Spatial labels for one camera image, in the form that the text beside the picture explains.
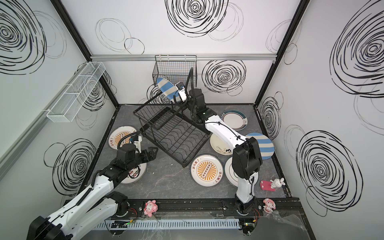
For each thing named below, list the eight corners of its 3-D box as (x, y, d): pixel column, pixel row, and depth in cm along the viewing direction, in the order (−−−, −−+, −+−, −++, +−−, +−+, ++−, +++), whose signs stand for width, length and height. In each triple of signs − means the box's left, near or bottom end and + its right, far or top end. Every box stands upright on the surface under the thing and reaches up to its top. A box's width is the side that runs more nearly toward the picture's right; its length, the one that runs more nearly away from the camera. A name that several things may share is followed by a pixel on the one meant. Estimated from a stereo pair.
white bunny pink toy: (261, 190, 81) (268, 186, 74) (259, 182, 84) (266, 177, 77) (278, 190, 81) (286, 186, 74) (275, 182, 84) (283, 177, 77)
